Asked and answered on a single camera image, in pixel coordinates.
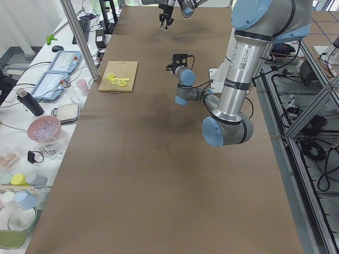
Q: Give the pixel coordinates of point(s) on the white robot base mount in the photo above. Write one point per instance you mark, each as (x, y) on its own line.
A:
(219, 75)

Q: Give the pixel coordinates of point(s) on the aluminium frame post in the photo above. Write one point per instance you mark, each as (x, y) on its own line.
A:
(77, 31)

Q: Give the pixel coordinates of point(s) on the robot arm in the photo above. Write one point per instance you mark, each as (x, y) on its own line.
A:
(257, 24)
(187, 9)

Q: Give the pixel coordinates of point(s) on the black keyboard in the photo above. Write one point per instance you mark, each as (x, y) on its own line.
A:
(84, 24)

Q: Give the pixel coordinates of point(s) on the black water bottle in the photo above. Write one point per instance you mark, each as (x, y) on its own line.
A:
(27, 100)

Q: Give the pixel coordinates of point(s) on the lemon slice lower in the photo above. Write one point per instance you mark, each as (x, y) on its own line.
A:
(110, 76)

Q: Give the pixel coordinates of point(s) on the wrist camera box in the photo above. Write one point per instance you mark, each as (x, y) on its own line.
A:
(180, 59)

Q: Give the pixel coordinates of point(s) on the bamboo cutting board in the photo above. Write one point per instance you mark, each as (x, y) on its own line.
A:
(121, 69)

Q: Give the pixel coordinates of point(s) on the upper teach pendant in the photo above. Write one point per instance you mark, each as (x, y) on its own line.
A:
(65, 61)

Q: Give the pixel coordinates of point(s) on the light blue plastic cup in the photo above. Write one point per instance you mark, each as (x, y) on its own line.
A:
(25, 200)

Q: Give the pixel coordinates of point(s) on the lower teach pendant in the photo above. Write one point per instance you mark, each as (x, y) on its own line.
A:
(50, 86)

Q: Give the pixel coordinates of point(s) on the mint green plastic cup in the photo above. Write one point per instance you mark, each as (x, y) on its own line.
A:
(5, 179)

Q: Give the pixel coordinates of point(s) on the grey plastic cup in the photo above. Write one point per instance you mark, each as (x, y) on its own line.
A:
(36, 180)

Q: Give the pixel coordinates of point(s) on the lemon slice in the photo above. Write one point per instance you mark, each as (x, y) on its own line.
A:
(122, 83)
(115, 81)
(110, 76)

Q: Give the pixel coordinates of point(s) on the yellow plastic cup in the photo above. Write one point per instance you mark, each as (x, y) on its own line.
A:
(19, 180)

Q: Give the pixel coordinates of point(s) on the stemless wine glass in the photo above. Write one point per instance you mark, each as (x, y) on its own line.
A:
(51, 146)

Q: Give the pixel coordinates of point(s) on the white plate dark rim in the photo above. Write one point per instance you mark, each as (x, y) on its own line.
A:
(22, 220)

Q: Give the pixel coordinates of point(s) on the green bowl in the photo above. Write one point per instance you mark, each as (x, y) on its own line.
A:
(12, 239)

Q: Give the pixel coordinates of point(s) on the black computer mouse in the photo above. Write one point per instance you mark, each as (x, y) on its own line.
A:
(57, 48)

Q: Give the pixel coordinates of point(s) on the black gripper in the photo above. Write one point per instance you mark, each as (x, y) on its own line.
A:
(167, 10)
(172, 68)

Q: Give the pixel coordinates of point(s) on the grey kitchen scale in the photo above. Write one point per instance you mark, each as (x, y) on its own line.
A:
(67, 113)

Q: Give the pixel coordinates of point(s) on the lemon slice upper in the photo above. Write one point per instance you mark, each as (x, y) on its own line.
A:
(122, 83)

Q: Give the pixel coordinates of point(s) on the lemon slice middle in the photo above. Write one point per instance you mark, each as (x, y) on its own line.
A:
(115, 81)

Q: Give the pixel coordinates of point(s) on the pink bowl with ice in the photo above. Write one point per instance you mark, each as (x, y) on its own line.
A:
(44, 128)

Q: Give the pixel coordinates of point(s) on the teach pendant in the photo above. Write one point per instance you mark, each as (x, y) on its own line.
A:
(50, 86)
(65, 61)

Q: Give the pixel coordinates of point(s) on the white plastic cup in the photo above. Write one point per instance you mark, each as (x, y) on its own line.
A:
(8, 200)

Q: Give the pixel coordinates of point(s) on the pink plastic cup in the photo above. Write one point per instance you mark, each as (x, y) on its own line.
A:
(82, 85)

